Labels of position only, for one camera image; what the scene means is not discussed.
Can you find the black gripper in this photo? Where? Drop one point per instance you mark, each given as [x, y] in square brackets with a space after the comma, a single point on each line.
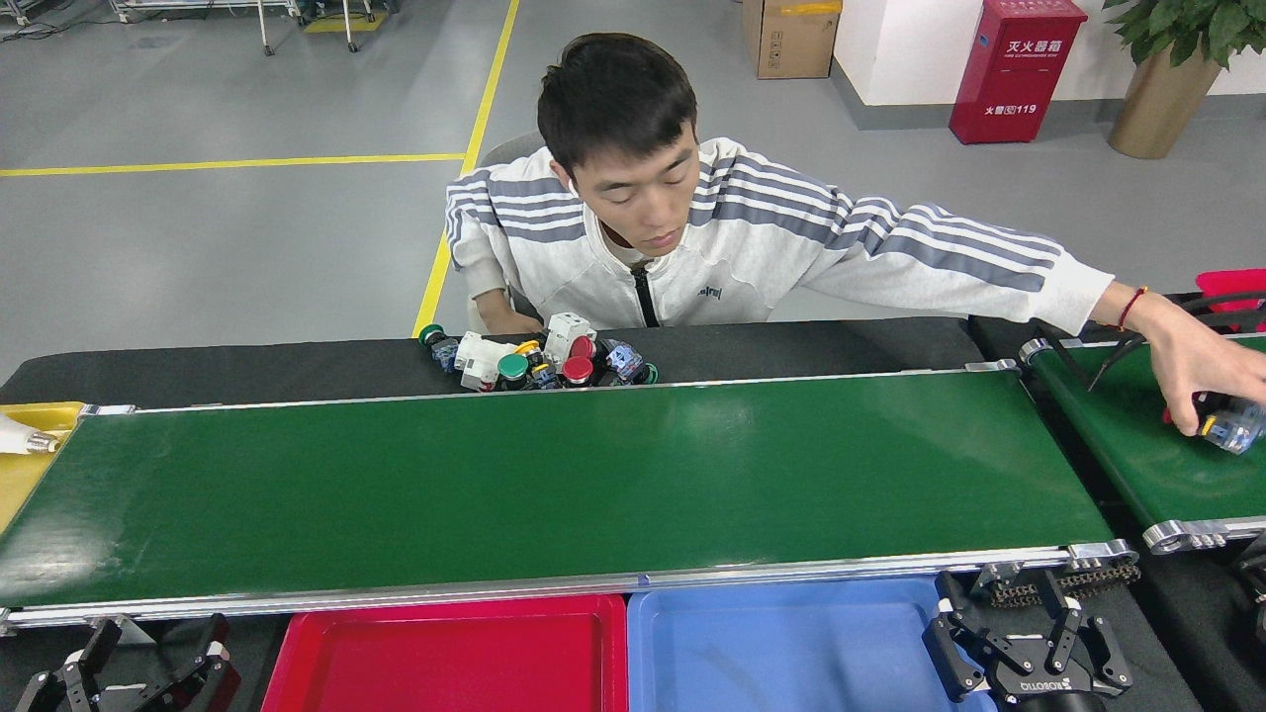
[1053, 687]
[129, 700]

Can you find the green leafy plant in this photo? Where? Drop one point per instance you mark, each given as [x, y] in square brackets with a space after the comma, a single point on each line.
[1187, 25]

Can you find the grey office chair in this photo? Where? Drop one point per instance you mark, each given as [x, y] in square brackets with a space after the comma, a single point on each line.
[514, 150]

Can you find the short green belt conveyor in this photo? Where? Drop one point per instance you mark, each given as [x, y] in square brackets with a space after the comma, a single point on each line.
[1137, 445]

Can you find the person's left hand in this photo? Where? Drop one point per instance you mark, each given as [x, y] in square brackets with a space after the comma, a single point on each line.
[1197, 361]

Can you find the white light bulb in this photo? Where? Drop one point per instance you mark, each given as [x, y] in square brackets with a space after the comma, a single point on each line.
[20, 435]

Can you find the blue plastic tray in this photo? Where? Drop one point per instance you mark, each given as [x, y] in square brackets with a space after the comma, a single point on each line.
[771, 653]

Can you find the person's left forearm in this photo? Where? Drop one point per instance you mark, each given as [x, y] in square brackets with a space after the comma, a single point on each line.
[1009, 272]

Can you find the red fire extinguisher cabinet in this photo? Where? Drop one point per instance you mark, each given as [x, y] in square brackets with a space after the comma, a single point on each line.
[1019, 69]

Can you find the red push button switch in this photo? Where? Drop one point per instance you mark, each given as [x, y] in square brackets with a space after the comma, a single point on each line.
[578, 369]
[583, 347]

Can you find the long green belt conveyor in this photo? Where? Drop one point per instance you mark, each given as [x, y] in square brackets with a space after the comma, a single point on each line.
[495, 475]

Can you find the yellow plastic tray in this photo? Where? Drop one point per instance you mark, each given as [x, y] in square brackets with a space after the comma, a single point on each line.
[25, 485]

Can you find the yellow push button switch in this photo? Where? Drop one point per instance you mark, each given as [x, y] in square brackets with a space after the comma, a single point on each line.
[527, 347]

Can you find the person's right forearm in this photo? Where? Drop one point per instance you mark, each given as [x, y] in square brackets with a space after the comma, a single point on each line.
[499, 297]

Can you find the bronze plant pot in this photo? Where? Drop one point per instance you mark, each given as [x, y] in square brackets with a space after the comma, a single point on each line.
[1162, 109]

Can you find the red plastic tray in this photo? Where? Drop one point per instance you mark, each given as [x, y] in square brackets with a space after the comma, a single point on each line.
[445, 663]

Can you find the brown cardboard box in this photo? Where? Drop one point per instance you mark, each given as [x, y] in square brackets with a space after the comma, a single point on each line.
[791, 44]

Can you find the person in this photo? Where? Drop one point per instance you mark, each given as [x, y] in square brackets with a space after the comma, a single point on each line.
[752, 247]

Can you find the red plastic bin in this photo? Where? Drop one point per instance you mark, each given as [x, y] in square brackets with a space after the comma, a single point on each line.
[1231, 285]

